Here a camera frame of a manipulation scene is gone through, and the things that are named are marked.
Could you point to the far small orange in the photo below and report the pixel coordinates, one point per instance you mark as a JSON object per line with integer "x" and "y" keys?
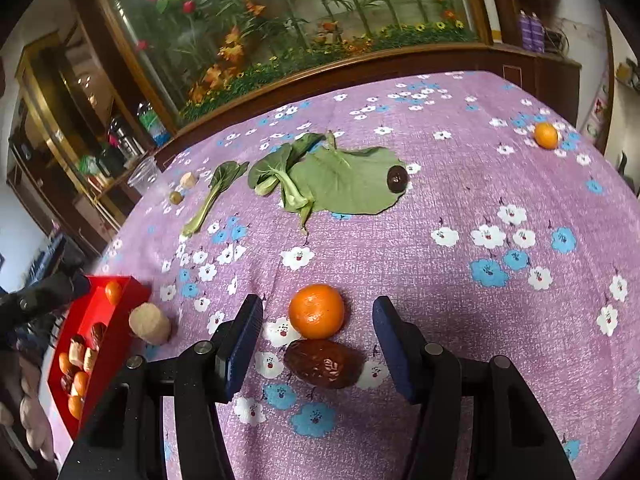
{"x": 546, "y": 136}

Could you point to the flower garden glass panel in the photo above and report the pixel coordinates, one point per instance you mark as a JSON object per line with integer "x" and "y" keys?
{"x": 201, "y": 54}

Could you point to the red plastic tray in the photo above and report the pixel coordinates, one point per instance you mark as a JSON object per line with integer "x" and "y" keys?
{"x": 115, "y": 348}

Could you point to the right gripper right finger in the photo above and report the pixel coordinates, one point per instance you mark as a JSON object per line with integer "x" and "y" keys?
{"x": 512, "y": 437}

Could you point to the clear plastic cup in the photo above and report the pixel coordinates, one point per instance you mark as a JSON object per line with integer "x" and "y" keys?
{"x": 144, "y": 176}

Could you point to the small bok choy stalk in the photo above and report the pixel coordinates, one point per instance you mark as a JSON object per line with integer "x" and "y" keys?
{"x": 223, "y": 177}

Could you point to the large green leaf vegetable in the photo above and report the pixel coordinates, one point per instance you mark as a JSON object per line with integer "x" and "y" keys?
{"x": 314, "y": 174}

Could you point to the green label bottle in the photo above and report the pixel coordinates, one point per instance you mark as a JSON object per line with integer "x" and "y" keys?
{"x": 149, "y": 119}

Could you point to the orange mandarin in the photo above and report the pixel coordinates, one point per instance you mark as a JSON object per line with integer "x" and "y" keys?
{"x": 317, "y": 311}
{"x": 113, "y": 292}

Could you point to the purple floral tablecloth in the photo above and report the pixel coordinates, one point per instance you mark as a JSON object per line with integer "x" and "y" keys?
{"x": 498, "y": 246}

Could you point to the small green olive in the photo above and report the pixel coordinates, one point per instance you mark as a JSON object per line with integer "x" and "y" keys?
{"x": 175, "y": 197}

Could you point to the purple bottles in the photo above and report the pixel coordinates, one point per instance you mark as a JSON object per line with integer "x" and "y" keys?
{"x": 532, "y": 32}

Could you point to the red date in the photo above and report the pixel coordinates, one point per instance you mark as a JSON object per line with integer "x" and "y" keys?
{"x": 97, "y": 334}
{"x": 324, "y": 363}

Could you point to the dark plum on leaf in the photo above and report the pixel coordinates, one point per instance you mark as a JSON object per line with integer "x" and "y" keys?
{"x": 397, "y": 179}

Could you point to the small beige nut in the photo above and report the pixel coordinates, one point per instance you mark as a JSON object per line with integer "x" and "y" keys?
{"x": 189, "y": 180}

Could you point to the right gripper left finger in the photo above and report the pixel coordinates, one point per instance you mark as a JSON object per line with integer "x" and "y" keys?
{"x": 123, "y": 437}

